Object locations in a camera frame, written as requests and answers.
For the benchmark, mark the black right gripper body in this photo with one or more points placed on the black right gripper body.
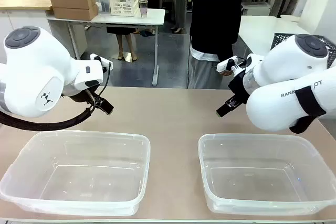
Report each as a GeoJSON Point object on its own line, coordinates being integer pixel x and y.
{"type": "Point", "coordinates": [239, 87]}

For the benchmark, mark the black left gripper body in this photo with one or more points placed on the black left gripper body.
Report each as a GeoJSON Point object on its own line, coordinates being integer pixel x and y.
{"type": "Point", "coordinates": [86, 96]}

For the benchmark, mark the dark woven plastic basket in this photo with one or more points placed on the dark woven plastic basket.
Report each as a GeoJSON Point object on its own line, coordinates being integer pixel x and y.
{"type": "Point", "coordinates": [283, 39]}

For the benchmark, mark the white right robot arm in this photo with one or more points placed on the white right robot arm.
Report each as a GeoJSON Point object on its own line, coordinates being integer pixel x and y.
{"type": "Point", "coordinates": [283, 72]}

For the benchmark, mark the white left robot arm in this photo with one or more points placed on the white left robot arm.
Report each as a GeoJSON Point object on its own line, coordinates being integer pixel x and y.
{"type": "Point", "coordinates": [34, 66]}

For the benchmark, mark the cream slotted basket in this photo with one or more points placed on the cream slotted basket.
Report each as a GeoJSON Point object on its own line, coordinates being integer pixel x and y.
{"type": "Point", "coordinates": [123, 3]}

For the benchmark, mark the person left hand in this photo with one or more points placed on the person left hand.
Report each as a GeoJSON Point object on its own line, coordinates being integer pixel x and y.
{"type": "Point", "coordinates": [226, 73]}

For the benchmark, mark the large white table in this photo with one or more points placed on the large white table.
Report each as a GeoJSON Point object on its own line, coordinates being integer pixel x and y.
{"type": "Point", "coordinates": [260, 30]}

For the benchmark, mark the clear plastic bin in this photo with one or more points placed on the clear plastic bin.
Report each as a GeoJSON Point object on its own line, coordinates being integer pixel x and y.
{"type": "Point", "coordinates": [76, 174]}
{"type": "Point", "coordinates": [262, 174]}

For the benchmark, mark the mannequin legs black skirt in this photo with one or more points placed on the mannequin legs black skirt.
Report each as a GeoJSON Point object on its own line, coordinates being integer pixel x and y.
{"type": "Point", "coordinates": [121, 31]}

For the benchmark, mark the person in black coat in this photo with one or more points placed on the person in black coat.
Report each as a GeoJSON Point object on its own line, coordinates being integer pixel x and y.
{"type": "Point", "coordinates": [215, 11]}

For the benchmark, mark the brown cardboard box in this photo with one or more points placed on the brown cardboard box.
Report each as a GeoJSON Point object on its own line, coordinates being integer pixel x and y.
{"type": "Point", "coordinates": [74, 13]}
{"type": "Point", "coordinates": [72, 2]}

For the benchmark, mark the clear plastic crate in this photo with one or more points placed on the clear plastic crate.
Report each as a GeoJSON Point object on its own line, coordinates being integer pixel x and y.
{"type": "Point", "coordinates": [102, 1]}

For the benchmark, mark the white folding table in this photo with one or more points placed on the white folding table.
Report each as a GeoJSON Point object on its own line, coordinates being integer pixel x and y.
{"type": "Point", "coordinates": [152, 16]}

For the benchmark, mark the person in grey trousers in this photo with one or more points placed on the person in grey trousers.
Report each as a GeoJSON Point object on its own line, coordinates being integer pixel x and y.
{"type": "Point", "coordinates": [180, 3]}

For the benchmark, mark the white cabinet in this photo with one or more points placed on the white cabinet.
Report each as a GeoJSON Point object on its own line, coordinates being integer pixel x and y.
{"type": "Point", "coordinates": [15, 22]}

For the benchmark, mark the bottle with pink label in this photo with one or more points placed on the bottle with pink label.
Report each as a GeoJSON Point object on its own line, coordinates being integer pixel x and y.
{"type": "Point", "coordinates": [143, 7]}

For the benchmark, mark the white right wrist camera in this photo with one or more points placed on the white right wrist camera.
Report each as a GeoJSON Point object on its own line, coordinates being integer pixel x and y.
{"type": "Point", "coordinates": [227, 64]}

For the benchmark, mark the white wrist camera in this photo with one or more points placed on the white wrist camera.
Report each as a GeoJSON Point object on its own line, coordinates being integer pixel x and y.
{"type": "Point", "coordinates": [227, 64]}
{"type": "Point", "coordinates": [95, 57]}

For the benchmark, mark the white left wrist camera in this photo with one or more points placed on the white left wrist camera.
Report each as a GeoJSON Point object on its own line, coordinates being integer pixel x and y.
{"type": "Point", "coordinates": [95, 57]}

